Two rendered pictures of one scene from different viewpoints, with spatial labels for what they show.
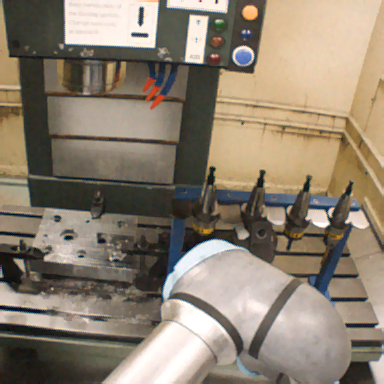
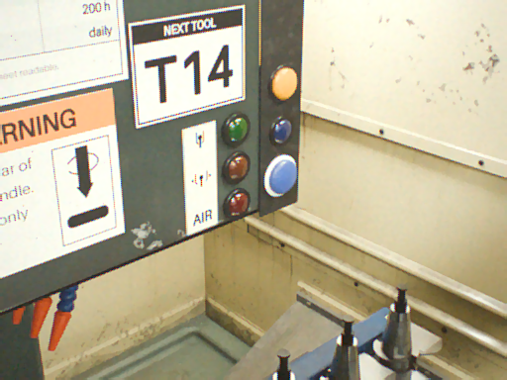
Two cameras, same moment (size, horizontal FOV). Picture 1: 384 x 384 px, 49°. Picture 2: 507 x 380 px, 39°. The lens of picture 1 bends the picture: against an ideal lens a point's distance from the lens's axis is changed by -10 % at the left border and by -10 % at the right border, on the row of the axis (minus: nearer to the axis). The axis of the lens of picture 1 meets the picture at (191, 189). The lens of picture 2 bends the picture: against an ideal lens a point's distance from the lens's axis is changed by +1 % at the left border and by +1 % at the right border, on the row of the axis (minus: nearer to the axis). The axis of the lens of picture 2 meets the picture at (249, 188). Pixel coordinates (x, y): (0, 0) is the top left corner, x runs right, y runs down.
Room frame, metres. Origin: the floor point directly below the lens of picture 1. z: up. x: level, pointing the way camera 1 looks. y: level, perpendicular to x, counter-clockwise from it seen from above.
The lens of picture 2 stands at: (0.33, 0.28, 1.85)
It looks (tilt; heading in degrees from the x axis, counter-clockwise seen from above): 25 degrees down; 324
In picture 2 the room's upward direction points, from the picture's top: straight up
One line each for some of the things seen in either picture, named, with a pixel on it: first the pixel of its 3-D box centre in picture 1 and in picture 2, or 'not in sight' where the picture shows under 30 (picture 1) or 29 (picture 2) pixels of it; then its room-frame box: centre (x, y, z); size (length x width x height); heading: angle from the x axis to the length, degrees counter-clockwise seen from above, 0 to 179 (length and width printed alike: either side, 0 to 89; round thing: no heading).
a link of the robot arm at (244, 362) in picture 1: (262, 354); not in sight; (0.55, -0.19, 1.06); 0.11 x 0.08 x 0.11; 57
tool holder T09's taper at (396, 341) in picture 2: (344, 204); (398, 328); (0.86, -0.37, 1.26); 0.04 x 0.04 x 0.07
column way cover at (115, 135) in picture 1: (112, 115); not in sight; (1.37, 0.30, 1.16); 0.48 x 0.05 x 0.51; 95
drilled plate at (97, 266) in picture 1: (85, 243); not in sight; (0.94, 0.28, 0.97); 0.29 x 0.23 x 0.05; 95
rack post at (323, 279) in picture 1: (333, 253); not in sight; (0.92, -0.42, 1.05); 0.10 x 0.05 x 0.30; 5
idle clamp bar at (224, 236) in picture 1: (201, 244); not in sight; (1.04, -0.05, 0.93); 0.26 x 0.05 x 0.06; 100
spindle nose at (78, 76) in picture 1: (92, 57); not in sight; (0.93, 0.25, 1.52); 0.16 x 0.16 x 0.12
